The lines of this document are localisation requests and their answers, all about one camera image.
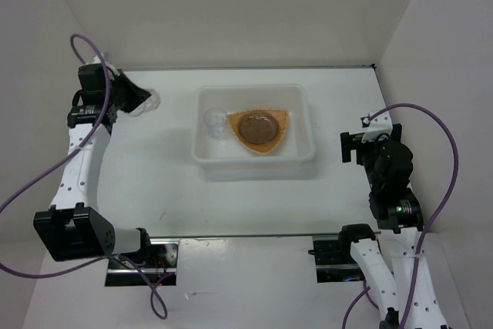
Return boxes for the clear plastic cup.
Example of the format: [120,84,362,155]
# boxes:
[203,108,228,140]
[129,89,161,117]

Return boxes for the woven bamboo fan tray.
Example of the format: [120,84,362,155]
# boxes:
[227,108,289,156]

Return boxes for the smoky glass plate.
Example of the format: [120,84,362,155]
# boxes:
[237,111,280,144]

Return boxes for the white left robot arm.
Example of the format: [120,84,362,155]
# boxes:
[33,62,160,267]

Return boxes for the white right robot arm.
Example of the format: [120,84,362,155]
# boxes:
[98,68,444,328]

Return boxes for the translucent plastic bin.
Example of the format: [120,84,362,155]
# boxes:
[191,84,317,182]

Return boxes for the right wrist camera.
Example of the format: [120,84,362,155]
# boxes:
[361,111,393,143]

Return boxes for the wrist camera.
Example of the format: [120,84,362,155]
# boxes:
[90,52,120,76]
[361,111,393,143]

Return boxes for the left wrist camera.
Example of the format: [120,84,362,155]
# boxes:
[90,52,120,76]

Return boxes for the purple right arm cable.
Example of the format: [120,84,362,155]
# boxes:
[341,103,460,329]

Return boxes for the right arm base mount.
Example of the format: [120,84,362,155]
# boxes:
[308,234,364,284]

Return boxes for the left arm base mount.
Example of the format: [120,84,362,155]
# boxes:
[105,238,179,287]

